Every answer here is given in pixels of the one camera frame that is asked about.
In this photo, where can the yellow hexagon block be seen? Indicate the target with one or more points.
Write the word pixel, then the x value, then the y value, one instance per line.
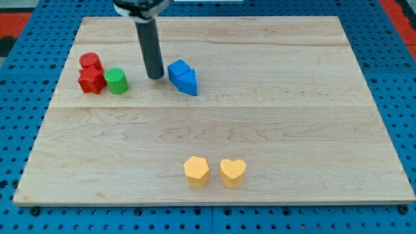
pixel 196 171

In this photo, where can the yellow heart block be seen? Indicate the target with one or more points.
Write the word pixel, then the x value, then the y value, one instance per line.
pixel 232 172

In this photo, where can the red cylinder block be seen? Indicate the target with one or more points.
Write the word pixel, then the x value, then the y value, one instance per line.
pixel 90 59

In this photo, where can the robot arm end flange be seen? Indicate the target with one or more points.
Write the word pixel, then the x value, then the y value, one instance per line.
pixel 140 11

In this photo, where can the red star block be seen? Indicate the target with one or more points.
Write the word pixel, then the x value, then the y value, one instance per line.
pixel 91 80

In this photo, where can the blue triangle block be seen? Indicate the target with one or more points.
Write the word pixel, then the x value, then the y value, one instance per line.
pixel 187 83

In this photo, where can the light wooden board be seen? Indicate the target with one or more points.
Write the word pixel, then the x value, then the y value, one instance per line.
pixel 284 94

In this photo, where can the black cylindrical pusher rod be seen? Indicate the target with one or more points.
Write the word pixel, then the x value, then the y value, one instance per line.
pixel 150 48

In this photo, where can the blue cube block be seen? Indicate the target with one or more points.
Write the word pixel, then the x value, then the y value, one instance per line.
pixel 176 69

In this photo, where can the green cylinder block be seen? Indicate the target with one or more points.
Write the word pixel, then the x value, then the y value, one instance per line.
pixel 116 80

